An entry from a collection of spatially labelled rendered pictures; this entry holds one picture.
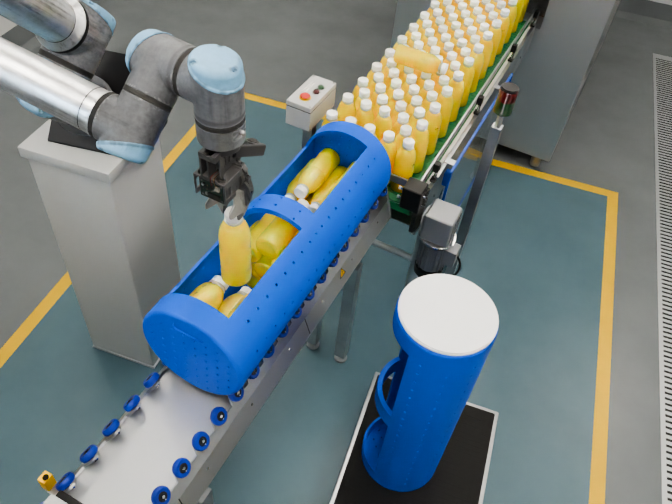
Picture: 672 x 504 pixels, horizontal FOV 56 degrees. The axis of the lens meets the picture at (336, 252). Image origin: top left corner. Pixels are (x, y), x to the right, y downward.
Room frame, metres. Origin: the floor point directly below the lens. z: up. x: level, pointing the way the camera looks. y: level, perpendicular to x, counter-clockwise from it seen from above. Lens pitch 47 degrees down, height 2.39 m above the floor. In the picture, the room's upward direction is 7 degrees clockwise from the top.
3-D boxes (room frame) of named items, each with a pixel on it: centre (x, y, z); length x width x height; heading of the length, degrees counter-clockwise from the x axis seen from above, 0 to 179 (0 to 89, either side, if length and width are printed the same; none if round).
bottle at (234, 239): (0.96, 0.23, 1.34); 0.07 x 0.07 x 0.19
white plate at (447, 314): (1.09, -0.32, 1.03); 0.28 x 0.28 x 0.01
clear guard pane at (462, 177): (2.16, -0.53, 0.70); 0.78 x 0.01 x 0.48; 158
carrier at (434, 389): (1.09, -0.32, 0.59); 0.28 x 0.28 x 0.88
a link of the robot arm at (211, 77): (0.93, 0.24, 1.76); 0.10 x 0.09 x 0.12; 62
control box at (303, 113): (1.98, 0.15, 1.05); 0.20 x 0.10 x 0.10; 158
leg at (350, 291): (1.59, -0.08, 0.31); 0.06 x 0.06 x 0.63; 68
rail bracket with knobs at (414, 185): (1.64, -0.24, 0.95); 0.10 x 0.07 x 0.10; 68
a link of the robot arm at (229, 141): (0.93, 0.23, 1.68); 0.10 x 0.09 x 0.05; 68
